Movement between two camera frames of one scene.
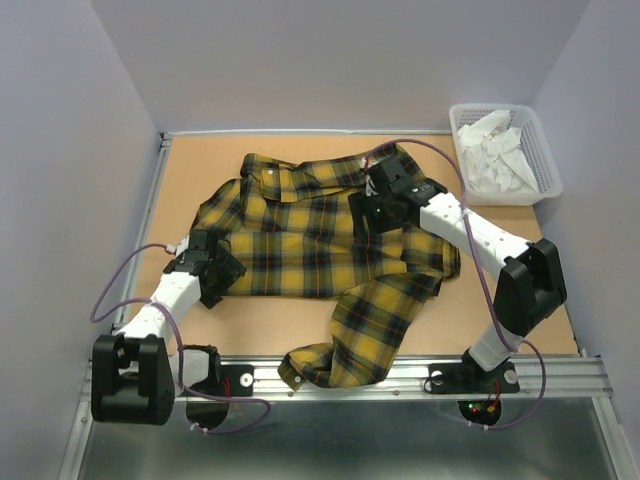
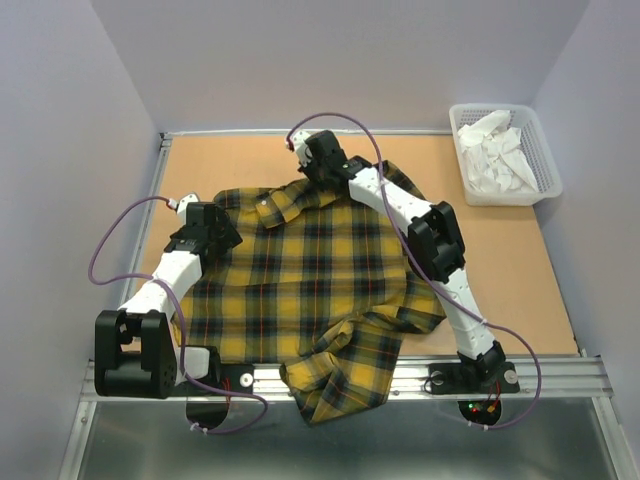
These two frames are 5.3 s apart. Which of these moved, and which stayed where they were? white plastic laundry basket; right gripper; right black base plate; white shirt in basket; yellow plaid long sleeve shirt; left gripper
Moved: yellow plaid long sleeve shirt; right gripper; left gripper
Stayed: right black base plate; white shirt in basket; white plastic laundry basket
